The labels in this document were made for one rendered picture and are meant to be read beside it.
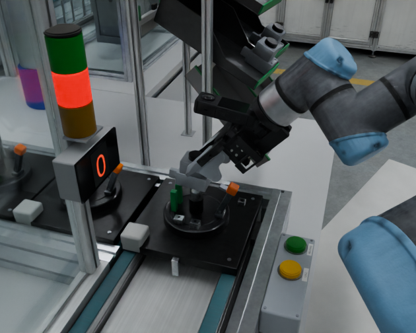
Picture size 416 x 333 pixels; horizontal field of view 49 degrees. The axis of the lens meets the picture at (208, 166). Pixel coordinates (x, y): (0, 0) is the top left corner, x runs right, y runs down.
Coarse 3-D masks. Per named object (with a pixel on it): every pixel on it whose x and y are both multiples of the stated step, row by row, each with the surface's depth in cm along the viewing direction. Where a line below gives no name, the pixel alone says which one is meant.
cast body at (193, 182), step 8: (192, 152) 89; (200, 152) 89; (184, 160) 88; (192, 160) 88; (176, 168) 92; (184, 168) 89; (176, 176) 90; (184, 176) 90; (192, 176) 89; (200, 176) 89; (184, 184) 91; (192, 184) 90; (200, 184) 90; (208, 184) 92
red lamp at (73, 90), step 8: (80, 72) 63; (56, 80) 63; (64, 80) 62; (72, 80) 62; (80, 80) 63; (88, 80) 65; (56, 88) 64; (64, 88) 63; (72, 88) 63; (80, 88) 63; (88, 88) 65; (56, 96) 65; (64, 96) 64; (72, 96) 64; (80, 96) 64; (88, 96) 65; (64, 104) 64; (72, 104) 64; (80, 104) 65
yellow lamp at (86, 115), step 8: (88, 104) 66; (64, 112) 65; (72, 112) 65; (80, 112) 65; (88, 112) 66; (64, 120) 66; (72, 120) 66; (80, 120) 66; (88, 120) 67; (64, 128) 67; (72, 128) 66; (80, 128) 66; (88, 128) 67; (96, 128) 69; (72, 136) 67; (80, 136) 67
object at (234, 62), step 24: (168, 0) 99; (192, 0) 110; (216, 0) 107; (168, 24) 102; (192, 24) 99; (216, 24) 110; (240, 24) 107; (216, 48) 99; (240, 48) 110; (240, 72) 99
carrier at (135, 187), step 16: (128, 176) 110; (144, 176) 110; (96, 192) 101; (112, 192) 100; (128, 192) 105; (144, 192) 105; (96, 208) 98; (112, 208) 100; (128, 208) 100; (96, 224) 95; (112, 224) 95; (96, 240) 93; (112, 240) 91
